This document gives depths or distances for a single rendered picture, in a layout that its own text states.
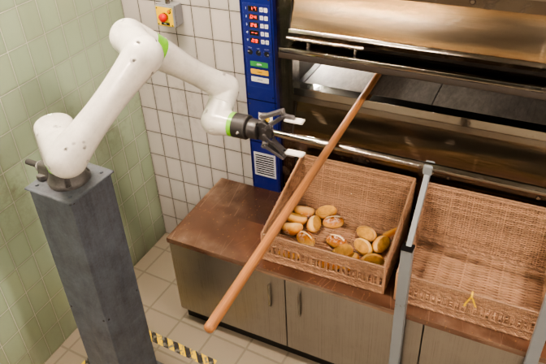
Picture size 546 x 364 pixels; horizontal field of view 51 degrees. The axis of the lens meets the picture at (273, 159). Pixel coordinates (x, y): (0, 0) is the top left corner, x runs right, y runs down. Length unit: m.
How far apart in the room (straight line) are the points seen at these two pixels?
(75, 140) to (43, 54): 0.85
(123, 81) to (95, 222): 0.60
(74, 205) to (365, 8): 1.32
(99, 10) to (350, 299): 1.71
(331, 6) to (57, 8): 1.15
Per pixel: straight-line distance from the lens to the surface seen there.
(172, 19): 2.73
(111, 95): 1.83
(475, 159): 2.54
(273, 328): 2.83
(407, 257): 2.13
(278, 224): 1.81
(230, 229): 2.76
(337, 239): 2.59
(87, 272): 2.28
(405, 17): 2.34
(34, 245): 2.85
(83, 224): 2.14
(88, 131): 1.85
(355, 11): 2.40
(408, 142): 2.57
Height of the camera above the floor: 2.38
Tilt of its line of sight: 34 degrees down
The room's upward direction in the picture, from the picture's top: 3 degrees counter-clockwise
